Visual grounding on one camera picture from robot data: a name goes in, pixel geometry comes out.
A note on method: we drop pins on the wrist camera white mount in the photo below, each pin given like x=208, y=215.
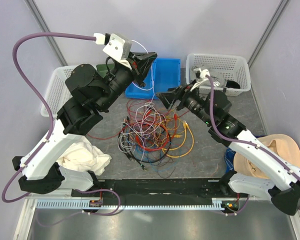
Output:
x=116, y=46
x=202, y=75

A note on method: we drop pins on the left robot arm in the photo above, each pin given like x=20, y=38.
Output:
x=92, y=94

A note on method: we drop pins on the grey aluminium corner post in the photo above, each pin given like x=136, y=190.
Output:
x=280, y=9

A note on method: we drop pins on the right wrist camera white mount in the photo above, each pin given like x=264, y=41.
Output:
x=202, y=75

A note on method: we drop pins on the white cloth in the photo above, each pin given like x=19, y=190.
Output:
x=83, y=156

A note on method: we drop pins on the blue cloth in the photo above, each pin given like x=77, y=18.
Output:
x=229, y=159

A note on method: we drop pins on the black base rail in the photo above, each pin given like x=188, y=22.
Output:
x=167, y=192

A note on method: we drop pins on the black cloth in basket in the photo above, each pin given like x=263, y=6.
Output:
x=232, y=84

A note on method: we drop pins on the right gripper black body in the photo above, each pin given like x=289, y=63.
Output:
x=188, y=94

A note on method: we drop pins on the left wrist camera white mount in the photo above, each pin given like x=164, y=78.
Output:
x=116, y=46

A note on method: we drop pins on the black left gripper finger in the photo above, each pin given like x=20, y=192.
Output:
x=142, y=56
x=141, y=68

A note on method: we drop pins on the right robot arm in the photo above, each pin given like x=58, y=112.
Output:
x=282, y=183

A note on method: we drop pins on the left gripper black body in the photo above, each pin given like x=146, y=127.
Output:
x=134, y=64

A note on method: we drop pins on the green plastic box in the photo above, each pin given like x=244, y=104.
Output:
x=102, y=69

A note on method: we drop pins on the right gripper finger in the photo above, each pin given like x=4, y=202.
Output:
x=168, y=98
x=179, y=89

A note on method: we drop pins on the grey adidas sweatshirt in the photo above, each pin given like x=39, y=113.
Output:
x=217, y=79

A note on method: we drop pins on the white basket with clothes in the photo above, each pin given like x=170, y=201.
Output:
x=223, y=68

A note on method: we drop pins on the empty white basket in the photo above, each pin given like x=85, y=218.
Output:
x=57, y=93

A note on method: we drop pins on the blue divided plastic bin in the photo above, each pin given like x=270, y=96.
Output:
x=166, y=74

